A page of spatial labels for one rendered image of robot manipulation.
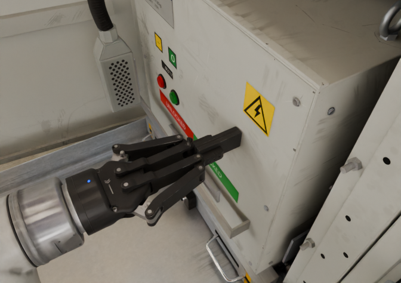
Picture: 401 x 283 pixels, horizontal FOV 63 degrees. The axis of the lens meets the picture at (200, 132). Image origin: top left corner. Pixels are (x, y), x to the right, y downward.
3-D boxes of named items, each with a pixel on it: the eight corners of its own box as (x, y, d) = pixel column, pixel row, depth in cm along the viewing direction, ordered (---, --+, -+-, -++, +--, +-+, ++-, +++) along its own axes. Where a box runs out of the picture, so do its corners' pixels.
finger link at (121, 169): (122, 193, 44) (118, 185, 44) (195, 159, 48) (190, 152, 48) (116, 176, 41) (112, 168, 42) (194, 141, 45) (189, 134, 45)
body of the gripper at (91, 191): (74, 197, 45) (137, 171, 48) (92, 250, 40) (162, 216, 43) (56, 164, 40) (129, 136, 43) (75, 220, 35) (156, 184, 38)
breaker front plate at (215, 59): (250, 279, 65) (307, 94, 30) (150, 126, 94) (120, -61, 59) (255, 275, 66) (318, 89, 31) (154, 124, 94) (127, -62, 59)
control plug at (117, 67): (113, 114, 76) (95, 48, 64) (106, 101, 79) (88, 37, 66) (144, 102, 79) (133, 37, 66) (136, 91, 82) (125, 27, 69)
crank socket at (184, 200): (187, 212, 80) (185, 200, 76) (175, 193, 83) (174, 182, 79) (196, 206, 80) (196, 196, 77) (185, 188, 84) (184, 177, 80)
